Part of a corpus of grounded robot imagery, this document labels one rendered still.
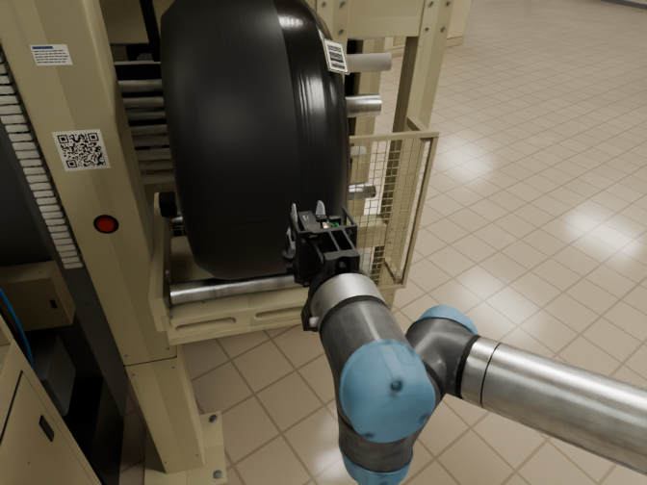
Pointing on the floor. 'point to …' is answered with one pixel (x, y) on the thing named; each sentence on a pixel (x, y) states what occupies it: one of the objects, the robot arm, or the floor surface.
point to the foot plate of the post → (216, 470)
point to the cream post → (105, 205)
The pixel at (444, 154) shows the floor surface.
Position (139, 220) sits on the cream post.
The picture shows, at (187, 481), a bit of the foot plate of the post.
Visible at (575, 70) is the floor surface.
